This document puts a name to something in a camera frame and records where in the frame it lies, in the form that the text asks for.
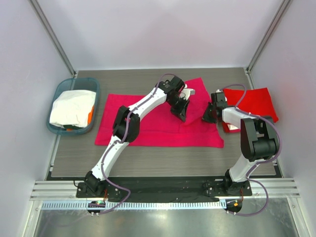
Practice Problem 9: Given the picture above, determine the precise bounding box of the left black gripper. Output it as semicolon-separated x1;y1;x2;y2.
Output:
167;96;190;123

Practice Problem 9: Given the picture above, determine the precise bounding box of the pink t shirt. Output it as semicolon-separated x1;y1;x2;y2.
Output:
94;78;224;149

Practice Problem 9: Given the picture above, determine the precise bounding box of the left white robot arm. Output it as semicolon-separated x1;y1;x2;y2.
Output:
82;75;195;198

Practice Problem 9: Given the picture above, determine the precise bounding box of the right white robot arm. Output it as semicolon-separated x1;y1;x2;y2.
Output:
202;91;280;196

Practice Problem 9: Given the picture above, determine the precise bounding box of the red folded t shirt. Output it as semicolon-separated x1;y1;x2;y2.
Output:
224;87;279;123

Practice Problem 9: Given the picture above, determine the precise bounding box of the teal plastic basket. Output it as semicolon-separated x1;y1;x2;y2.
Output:
46;78;100;136

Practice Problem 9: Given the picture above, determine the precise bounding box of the orange t shirt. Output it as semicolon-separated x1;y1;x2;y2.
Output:
64;106;94;131

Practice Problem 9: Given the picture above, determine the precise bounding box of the white crumpled t shirt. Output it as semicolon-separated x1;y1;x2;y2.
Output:
49;90;96;128

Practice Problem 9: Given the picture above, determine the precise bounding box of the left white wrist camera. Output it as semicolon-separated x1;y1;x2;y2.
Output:
179;85;196;100

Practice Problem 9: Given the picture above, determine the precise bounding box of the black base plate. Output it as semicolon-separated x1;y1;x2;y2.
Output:
74;175;252;201

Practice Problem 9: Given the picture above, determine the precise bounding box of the white slotted cable duct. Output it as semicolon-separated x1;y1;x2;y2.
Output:
41;200;226;211

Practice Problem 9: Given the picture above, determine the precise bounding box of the right aluminium frame post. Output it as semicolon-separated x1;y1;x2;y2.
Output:
246;0;292;73

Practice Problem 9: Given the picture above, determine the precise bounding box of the aluminium frame post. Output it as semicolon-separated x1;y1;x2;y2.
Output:
246;0;292;73
28;0;76;77

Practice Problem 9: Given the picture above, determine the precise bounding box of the aluminium rail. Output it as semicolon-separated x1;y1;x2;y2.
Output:
30;178;300;200

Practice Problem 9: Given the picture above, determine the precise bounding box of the left aluminium frame post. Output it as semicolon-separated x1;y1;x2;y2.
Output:
28;0;76;77

